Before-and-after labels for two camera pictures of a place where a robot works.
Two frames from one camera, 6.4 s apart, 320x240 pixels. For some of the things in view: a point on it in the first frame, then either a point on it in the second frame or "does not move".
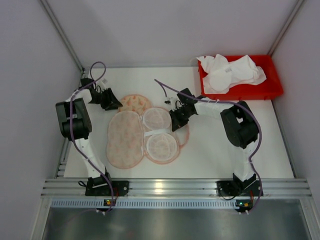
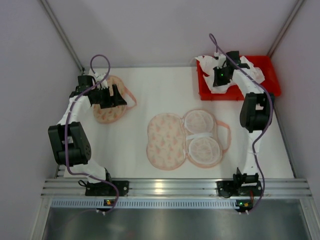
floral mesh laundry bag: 133,138 → 198,139
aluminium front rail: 61,187 does not move
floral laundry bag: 134,102 → 113,114
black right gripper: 181,114 → 220,77
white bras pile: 222,75 does not move
